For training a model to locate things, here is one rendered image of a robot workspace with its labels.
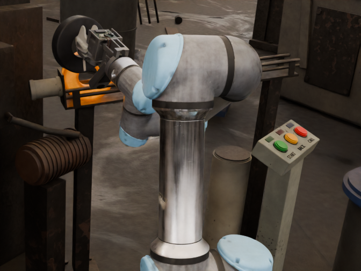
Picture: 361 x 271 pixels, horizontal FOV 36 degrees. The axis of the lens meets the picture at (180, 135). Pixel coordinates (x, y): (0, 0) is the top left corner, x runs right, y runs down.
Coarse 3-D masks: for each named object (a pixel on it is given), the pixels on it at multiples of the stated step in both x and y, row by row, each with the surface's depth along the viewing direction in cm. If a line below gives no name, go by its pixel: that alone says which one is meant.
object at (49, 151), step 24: (24, 144) 162; (48, 144) 161; (72, 144) 167; (24, 168) 160; (48, 168) 159; (72, 168) 168; (24, 192) 169; (48, 192) 163; (48, 216) 166; (48, 240) 169; (48, 264) 173
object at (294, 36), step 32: (288, 0) 368; (320, 0) 351; (352, 0) 335; (288, 32) 373; (320, 32) 354; (352, 32) 337; (288, 64) 378; (320, 64) 358; (352, 64) 342; (288, 96) 384; (320, 96) 365; (352, 96) 348
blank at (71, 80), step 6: (96, 66) 165; (66, 72) 163; (72, 72) 163; (66, 78) 163; (72, 78) 164; (66, 84) 164; (72, 84) 165; (78, 84) 166; (84, 84) 169; (90, 90) 168; (96, 90) 168; (90, 96) 168; (96, 96) 169; (102, 96) 170
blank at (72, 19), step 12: (60, 24) 148; (72, 24) 147; (84, 24) 149; (96, 24) 152; (60, 36) 146; (72, 36) 148; (60, 48) 147; (60, 60) 148; (72, 60) 150; (84, 60) 153; (84, 72) 154
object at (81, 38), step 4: (84, 28) 145; (80, 32) 147; (84, 32) 145; (76, 36) 149; (80, 36) 147; (84, 36) 145; (76, 40) 148; (80, 40) 147; (84, 40) 146; (84, 44) 146; (84, 48) 145
